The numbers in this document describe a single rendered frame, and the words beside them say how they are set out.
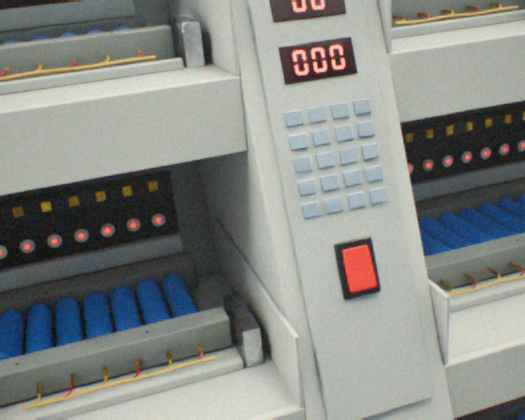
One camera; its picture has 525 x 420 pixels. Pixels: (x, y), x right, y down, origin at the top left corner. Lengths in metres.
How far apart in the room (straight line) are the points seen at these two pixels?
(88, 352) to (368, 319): 0.18
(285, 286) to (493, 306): 0.18
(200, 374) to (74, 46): 0.22
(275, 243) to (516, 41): 0.21
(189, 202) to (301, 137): 0.21
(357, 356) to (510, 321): 0.13
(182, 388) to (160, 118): 0.17
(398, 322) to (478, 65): 0.17
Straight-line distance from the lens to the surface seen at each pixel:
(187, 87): 0.36
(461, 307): 0.48
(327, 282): 0.37
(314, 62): 0.38
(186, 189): 0.56
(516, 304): 0.49
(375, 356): 0.39
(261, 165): 0.36
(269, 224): 0.37
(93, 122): 0.36
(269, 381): 0.41
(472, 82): 0.44
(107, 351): 0.42
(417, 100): 0.42
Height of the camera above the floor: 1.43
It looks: 3 degrees down
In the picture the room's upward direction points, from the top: 11 degrees counter-clockwise
